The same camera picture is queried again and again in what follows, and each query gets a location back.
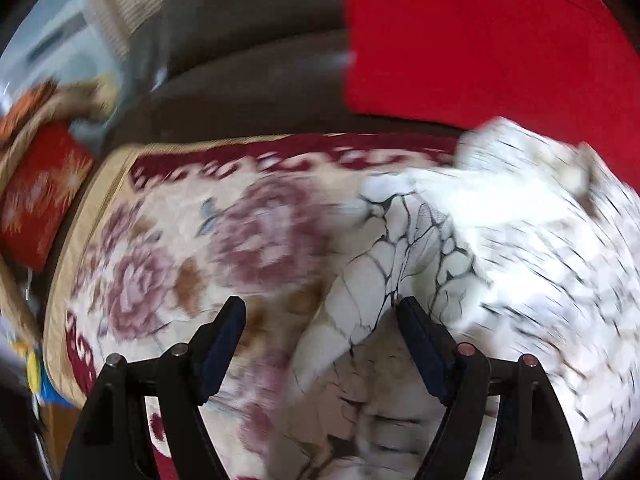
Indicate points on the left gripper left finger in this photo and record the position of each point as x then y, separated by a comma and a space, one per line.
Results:
112, 438

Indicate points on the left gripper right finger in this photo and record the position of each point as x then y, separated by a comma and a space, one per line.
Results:
532, 439

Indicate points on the white black-patterned coat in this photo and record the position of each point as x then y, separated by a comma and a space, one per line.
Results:
523, 245

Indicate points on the blue yellow water bottle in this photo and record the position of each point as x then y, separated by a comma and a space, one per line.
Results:
36, 374

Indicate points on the beige padded jacket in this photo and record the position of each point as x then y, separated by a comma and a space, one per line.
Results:
89, 99

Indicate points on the floral red beige blanket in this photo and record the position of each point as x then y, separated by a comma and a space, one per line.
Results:
166, 233

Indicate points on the red gift box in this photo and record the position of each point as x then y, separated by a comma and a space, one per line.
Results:
39, 193

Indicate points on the orange black patterned cloth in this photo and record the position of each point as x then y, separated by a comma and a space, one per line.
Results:
24, 108

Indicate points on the red blanket on sofa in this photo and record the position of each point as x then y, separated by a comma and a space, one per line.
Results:
562, 68

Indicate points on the silver floral refrigerator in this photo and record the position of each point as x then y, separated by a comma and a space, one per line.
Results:
57, 39

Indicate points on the dark brown leather sofa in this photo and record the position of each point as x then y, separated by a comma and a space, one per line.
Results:
204, 70

